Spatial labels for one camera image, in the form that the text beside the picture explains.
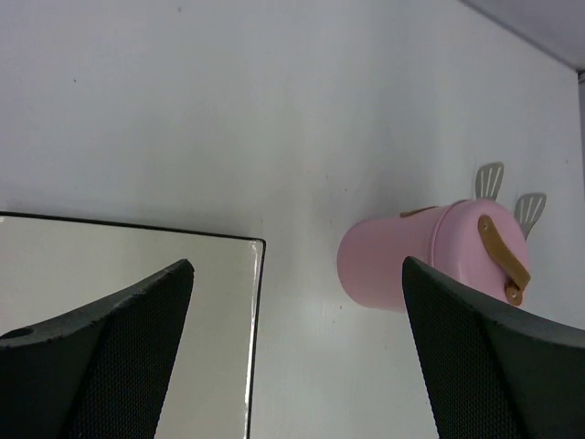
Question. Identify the steel food tongs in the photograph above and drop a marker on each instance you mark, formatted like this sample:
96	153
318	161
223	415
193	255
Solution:
529	207

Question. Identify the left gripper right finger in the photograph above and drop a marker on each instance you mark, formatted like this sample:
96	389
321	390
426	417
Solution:
492	370

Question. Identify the pink cylindrical lunch box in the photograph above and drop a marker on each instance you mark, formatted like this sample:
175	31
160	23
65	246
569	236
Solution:
371	254

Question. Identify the white square plate black rim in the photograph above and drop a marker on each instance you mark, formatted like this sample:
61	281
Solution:
51	266

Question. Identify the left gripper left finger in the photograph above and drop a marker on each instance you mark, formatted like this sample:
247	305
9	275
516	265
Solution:
101	370

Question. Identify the pink lid with brown strap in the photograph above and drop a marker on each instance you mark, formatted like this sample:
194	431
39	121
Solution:
480	244

